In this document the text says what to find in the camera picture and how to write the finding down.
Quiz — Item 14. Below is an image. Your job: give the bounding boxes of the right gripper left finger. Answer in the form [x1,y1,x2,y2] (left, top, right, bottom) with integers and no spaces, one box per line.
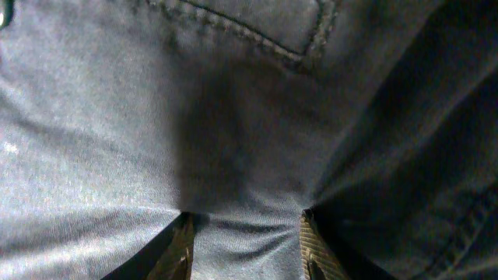
[102,212,195,280]

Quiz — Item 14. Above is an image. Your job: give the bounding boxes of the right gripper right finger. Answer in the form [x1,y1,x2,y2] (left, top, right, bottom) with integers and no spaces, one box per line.
[299,209,395,280]

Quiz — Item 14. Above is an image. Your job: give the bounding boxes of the dark blue denim shorts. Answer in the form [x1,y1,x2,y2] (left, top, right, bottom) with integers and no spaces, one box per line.
[1,1,497,279]

